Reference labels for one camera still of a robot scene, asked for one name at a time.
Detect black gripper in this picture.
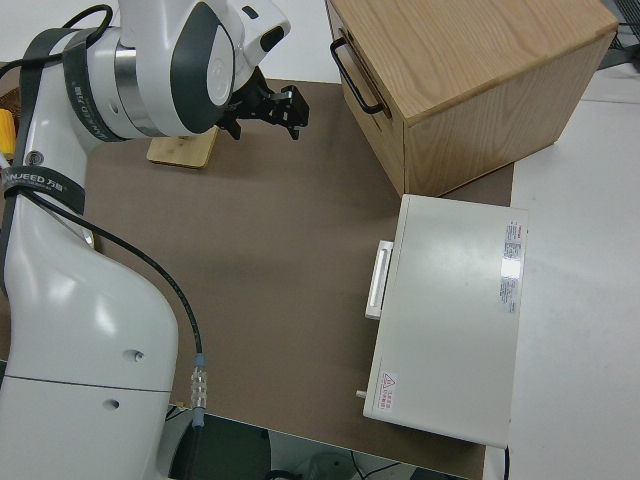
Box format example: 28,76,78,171
219,68,311,141

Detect small wooden block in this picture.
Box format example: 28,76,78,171
146,124,221,170

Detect brown table mat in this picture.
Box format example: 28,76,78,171
0,62,516,480

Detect wooden drawer cabinet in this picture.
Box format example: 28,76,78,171
324,0,619,198

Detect round wicker basket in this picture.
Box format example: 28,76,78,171
0,82,24,126

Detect white toaster oven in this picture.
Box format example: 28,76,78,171
353,193,530,449

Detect yellow corn cob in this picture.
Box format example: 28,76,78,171
0,110,15,154

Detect black equipment box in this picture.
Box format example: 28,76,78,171
168,413,271,480

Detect black cabinet handle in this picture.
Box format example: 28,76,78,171
329,38,386,115

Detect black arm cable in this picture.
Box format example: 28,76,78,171
0,4,209,431

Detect black velcro strap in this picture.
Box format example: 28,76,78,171
0,167,87,214
62,27,124,146

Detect white oven door handle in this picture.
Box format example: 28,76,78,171
364,240,395,320

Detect black wire rack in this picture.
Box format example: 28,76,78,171
607,0,640,71

